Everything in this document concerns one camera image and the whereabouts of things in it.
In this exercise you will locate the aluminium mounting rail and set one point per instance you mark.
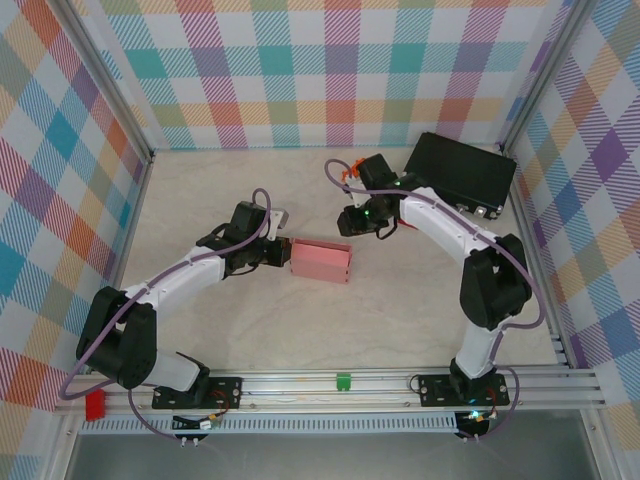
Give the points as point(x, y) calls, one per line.
point(300, 385)

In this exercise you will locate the aluminium side bar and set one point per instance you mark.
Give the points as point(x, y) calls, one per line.
point(525, 215)
point(132, 220)

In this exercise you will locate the right aluminium frame post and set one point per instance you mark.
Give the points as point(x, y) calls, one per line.
point(545, 75)

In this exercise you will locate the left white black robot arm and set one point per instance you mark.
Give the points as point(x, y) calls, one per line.
point(120, 345)

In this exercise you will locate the red block on rail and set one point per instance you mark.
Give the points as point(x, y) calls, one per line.
point(95, 405)

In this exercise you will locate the left aluminium frame post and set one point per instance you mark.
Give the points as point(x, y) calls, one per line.
point(107, 85)

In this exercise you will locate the green lit power connector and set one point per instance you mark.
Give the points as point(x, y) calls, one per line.
point(475, 416)

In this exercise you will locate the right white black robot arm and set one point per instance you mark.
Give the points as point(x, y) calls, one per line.
point(495, 290)

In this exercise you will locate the green block on rail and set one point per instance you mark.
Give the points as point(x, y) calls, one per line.
point(344, 381)

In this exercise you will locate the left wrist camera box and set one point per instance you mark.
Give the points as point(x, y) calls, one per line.
point(278, 222)

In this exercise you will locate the orange plastic toy piece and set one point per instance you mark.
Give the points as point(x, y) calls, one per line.
point(350, 172)

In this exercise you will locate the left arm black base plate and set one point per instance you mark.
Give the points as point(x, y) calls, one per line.
point(227, 390)

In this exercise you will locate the pink paper box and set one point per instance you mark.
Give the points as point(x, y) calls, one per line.
point(320, 272)

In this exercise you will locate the aluminium frame post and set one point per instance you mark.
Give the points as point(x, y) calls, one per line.
point(107, 85)
point(545, 75)

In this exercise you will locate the right aluminium side bar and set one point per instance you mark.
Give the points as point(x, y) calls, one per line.
point(525, 215)

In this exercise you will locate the left aluminium side bar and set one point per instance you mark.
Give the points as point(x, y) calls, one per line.
point(132, 220)

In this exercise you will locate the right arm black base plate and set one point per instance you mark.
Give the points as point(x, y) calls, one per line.
point(432, 390)

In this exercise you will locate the black hard case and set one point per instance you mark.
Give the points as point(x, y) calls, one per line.
point(460, 160)

